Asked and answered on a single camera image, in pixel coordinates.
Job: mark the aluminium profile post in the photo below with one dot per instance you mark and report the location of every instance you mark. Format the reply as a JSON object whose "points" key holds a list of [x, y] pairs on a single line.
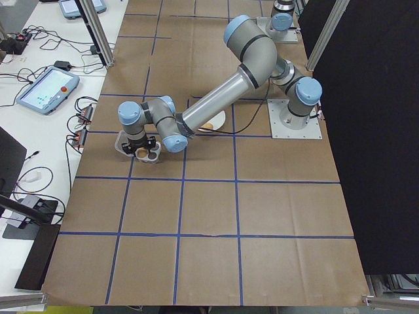
{"points": [[101, 32]]}

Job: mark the black flat stand base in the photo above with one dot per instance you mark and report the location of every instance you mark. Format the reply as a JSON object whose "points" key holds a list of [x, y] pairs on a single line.
{"points": [[23, 233]]}

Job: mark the small white adapter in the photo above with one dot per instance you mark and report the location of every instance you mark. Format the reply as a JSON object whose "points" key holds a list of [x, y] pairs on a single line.
{"points": [[32, 177]]}

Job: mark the long dark board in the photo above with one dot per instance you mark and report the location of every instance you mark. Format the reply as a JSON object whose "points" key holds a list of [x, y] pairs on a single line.
{"points": [[36, 261]]}

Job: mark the small black orange hub box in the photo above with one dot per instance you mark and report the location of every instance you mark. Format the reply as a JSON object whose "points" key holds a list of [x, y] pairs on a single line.
{"points": [[79, 137], [85, 112]]}

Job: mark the black monitor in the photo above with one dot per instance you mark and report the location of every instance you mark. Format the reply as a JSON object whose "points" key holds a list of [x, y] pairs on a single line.
{"points": [[10, 157]]}

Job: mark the white square base plate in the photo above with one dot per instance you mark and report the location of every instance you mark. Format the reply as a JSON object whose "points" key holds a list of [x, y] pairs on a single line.
{"points": [[278, 131], [291, 37]]}

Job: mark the black frame cover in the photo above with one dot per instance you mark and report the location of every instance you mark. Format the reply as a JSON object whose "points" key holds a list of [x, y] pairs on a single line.
{"points": [[376, 131]]}

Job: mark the black power adapter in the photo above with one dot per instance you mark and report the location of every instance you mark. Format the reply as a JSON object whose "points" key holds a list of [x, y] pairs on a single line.
{"points": [[63, 64], [95, 50]]}

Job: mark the black power strip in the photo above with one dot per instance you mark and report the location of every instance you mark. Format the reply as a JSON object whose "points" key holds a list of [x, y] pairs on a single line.
{"points": [[13, 45]]}

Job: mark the grey docking box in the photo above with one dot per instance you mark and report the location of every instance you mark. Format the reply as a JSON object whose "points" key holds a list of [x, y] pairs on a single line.
{"points": [[29, 202]]}

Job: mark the brown egg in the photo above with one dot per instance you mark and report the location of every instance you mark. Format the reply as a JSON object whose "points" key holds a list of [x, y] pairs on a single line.
{"points": [[142, 152], [207, 125]]}

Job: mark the blue grey teach pendant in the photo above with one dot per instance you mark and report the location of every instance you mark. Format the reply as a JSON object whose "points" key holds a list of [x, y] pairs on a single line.
{"points": [[42, 88], [70, 8]]}

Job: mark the clear plastic egg tray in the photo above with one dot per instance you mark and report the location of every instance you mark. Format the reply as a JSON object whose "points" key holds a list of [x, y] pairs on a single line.
{"points": [[157, 153]]}

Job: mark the aluminium edge bar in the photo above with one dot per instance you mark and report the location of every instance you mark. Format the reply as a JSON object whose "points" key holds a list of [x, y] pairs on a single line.
{"points": [[23, 300], [389, 301]]}

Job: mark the aluminium frame bar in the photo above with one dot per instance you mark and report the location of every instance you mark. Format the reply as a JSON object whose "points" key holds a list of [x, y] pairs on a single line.
{"points": [[325, 36]]}

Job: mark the white round plate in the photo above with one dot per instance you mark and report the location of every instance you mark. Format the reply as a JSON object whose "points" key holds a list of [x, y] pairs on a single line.
{"points": [[219, 121]]}

